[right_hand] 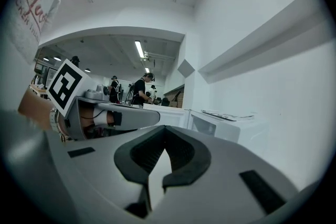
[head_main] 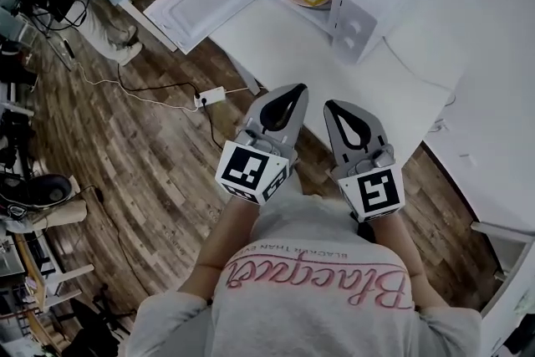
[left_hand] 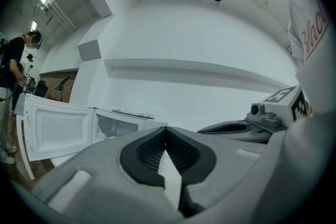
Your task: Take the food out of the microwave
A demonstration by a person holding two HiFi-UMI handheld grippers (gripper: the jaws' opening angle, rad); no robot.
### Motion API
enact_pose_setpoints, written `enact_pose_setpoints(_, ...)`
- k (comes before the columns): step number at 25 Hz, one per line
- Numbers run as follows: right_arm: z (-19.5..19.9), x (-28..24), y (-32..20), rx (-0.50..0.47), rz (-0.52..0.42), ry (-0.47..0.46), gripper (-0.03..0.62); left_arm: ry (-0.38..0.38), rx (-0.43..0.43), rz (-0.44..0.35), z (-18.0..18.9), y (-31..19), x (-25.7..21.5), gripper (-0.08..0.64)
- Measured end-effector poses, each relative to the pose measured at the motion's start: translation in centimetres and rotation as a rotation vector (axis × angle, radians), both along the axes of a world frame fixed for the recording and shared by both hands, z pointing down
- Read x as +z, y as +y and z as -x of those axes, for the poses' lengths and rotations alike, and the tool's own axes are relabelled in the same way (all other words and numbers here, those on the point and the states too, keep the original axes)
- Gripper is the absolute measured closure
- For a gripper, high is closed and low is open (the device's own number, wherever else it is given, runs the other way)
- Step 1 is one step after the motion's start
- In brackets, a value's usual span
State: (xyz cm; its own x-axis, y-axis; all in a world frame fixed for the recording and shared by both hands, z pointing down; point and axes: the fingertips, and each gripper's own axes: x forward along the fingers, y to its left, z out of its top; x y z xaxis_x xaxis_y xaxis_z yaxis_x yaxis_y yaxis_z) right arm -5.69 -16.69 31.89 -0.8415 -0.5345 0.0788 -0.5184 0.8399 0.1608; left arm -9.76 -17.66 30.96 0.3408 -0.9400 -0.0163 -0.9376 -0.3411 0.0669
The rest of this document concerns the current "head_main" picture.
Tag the black rounded headset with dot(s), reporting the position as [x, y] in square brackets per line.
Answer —
[46, 190]

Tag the white counter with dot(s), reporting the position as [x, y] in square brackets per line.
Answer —
[518, 276]

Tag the person's grey printed shirt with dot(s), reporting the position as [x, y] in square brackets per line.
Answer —
[305, 326]

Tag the person's right forearm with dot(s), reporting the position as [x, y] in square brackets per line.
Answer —
[401, 259]

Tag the white power strip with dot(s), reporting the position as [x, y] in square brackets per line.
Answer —
[211, 97]

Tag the white frame wooden desk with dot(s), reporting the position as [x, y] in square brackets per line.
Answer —
[29, 271]

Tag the white microwave oven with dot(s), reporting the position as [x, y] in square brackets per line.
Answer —
[200, 0]

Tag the person's left forearm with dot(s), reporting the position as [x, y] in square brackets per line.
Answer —
[225, 246]

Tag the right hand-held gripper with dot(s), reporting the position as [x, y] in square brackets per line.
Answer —
[378, 192]

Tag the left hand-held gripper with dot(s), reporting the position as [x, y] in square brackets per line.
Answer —
[242, 171]

